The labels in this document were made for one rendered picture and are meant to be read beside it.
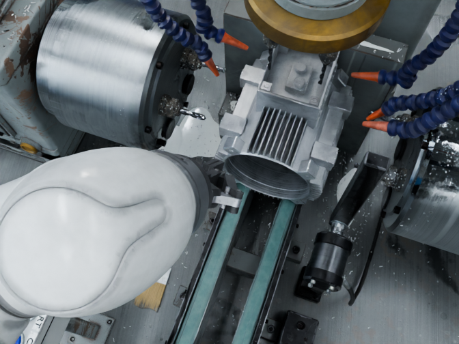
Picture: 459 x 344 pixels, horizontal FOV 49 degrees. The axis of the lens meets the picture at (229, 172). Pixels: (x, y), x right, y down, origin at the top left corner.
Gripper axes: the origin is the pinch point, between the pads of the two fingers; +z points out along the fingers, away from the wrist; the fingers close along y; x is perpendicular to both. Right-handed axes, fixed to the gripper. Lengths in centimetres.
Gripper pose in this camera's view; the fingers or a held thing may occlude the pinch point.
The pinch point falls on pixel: (211, 173)
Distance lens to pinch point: 67.8
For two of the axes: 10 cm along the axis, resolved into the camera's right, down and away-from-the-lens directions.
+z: 1.8, -1.0, 9.8
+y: -9.4, -3.1, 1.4
